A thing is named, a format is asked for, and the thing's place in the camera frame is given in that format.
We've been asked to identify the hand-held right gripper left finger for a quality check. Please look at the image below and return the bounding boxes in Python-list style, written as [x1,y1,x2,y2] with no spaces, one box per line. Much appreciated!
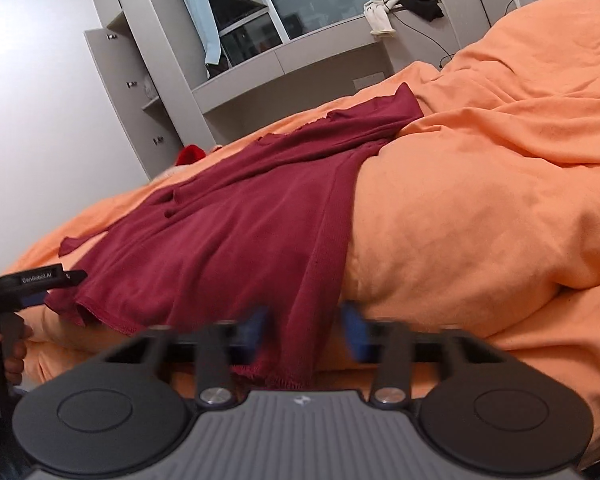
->
[100,305,273,408]

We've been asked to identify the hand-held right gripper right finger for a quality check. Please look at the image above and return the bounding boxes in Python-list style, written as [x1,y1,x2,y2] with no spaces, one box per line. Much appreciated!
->
[339,301,507,408]

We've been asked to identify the dark red knit garment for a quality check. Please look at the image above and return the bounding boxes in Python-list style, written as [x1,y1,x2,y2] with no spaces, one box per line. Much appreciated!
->
[45,82,426,391]

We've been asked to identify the person's left hand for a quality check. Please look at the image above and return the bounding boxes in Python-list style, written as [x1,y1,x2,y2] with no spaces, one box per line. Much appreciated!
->
[0,325,34,387]

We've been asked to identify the pink fuzzy cloth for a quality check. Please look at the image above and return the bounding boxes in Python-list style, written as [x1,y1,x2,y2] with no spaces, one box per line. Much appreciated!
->
[150,144,227,181]

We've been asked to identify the red plush item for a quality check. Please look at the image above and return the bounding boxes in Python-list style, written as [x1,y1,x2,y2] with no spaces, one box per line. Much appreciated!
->
[175,144,207,166]

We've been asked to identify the orange blanket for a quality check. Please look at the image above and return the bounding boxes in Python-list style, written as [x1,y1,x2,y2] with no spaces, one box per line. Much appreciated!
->
[0,0,600,466]

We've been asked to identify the grey cabinet door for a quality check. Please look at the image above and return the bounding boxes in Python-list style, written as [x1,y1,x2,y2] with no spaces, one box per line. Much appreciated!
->
[84,26,169,181]

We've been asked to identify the dark bag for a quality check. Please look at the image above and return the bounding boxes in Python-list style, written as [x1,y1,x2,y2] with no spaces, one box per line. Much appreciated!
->
[205,55,229,79]

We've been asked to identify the grey built-in cabinet unit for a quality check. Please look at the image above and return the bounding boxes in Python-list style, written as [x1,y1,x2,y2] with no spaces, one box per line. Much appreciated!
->
[90,0,506,153]

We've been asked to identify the white cloth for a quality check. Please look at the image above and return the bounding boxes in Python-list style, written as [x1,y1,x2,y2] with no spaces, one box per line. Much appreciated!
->
[363,0,432,40]

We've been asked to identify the light blue curtain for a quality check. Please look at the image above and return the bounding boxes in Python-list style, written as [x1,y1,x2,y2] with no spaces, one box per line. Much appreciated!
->
[166,0,224,67]

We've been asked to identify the black cloth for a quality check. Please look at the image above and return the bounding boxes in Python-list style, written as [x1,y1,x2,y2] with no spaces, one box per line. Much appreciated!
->
[401,0,446,23]

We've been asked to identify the white wall socket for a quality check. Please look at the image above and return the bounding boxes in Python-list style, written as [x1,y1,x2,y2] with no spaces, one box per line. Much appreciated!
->
[352,72,386,90]

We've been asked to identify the black cable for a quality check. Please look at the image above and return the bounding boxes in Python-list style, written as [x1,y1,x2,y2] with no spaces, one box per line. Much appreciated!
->
[394,0,520,70]

